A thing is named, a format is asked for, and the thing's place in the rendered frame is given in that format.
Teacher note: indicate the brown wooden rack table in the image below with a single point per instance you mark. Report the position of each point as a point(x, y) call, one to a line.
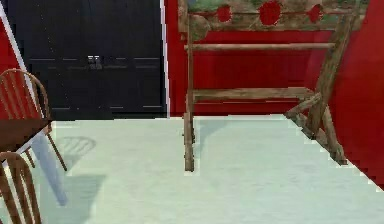
point(256, 46)

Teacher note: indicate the dark brown table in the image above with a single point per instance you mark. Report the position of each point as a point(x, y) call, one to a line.
point(20, 131)

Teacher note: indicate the black double door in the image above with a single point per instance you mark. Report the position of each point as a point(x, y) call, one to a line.
point(100, 86)

